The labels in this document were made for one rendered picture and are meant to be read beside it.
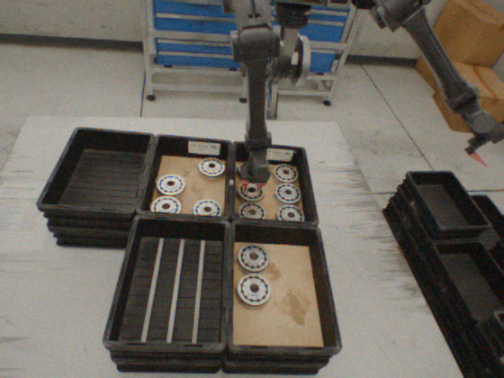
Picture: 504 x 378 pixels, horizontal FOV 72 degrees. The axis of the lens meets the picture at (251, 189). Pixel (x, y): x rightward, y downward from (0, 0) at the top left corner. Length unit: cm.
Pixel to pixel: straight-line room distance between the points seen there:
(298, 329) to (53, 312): 75
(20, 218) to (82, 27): 277
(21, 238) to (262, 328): 91
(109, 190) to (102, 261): 25
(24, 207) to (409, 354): 147
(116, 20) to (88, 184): 272
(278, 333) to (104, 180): 82
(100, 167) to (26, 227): 33
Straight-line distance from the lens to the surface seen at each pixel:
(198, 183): 136
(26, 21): 417
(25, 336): 129
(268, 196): 135
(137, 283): 113
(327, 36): 321
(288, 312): 111
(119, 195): 134
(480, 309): 206
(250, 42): 83
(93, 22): 400
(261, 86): 92
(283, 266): 118
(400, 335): 137
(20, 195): 162
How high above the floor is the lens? 183
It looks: 47 degrees down
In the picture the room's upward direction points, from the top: 11 degrees clockwise
